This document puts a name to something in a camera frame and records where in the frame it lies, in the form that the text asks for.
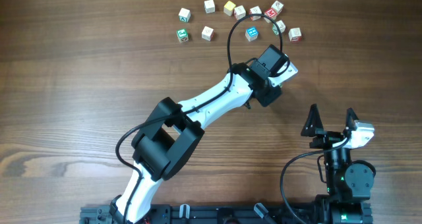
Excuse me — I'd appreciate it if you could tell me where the red number block far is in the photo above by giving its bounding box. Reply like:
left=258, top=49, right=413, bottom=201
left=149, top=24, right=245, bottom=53
left=271, top=0, right=284, bottom=14

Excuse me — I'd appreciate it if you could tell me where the red letter Y block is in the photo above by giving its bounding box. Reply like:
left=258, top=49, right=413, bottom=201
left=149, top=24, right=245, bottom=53
left=288, top=28, right=302, bottom=42

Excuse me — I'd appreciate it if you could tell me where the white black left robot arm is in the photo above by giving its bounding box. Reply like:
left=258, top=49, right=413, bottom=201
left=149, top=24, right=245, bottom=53
left=110, top=45, right=297, bottom=223

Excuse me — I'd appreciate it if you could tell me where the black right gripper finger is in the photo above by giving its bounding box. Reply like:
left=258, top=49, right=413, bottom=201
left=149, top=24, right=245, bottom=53
left=301, top=103, right=324, bottom=136
left=345, top=107, right=359, bottom=131

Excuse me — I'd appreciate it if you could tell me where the green letter A block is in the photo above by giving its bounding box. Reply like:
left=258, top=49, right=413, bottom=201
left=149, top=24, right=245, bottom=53
left=178, top=8, right=191, bottom=23

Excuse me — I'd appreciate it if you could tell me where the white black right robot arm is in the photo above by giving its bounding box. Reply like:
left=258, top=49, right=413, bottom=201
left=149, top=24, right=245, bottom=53
left=301, top=104, right=376, bottom=224

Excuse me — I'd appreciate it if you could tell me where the red top M block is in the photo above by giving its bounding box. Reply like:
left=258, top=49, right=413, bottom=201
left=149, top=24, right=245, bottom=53
left=264, top=8, right=278, bottom=23

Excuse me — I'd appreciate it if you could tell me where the green ball picture block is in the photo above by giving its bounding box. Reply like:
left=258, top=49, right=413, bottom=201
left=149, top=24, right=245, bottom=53
left=176, top=28, right=189, bottom=43

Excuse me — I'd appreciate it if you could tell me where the green letter I block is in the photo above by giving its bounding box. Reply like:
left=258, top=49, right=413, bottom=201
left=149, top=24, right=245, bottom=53
left=272, top=20, right=286, bottom=35

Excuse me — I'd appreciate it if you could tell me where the blue top wooden block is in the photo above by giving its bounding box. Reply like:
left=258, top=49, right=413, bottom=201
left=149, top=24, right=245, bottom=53
left=245, top=27, right=258, bottom=42

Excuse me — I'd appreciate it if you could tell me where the red side picture block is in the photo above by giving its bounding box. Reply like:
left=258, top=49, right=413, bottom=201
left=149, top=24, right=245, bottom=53
left=233, top=5, right=246, bottom=20

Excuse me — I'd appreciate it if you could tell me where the red edge picture block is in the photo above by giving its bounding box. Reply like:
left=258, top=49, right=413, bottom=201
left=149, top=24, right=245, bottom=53
left=249, top=6, right=262, bottom=21

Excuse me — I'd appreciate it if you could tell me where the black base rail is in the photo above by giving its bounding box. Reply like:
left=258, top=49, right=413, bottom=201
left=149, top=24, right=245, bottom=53
left=79, top=202, right=373, bottom=224

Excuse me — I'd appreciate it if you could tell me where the red letter M block left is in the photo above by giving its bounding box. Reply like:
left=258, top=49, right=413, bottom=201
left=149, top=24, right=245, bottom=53
left=201, top=26, right=214, bottom=41

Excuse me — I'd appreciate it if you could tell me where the yellow top wooden block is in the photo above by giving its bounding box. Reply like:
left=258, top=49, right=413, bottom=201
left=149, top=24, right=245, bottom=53
left=224, top=1, right=236, bottom=16

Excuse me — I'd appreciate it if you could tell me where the plain wooden block left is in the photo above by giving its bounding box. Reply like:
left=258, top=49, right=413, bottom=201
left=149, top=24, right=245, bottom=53
left=204, top=0, right=216, bottom=14

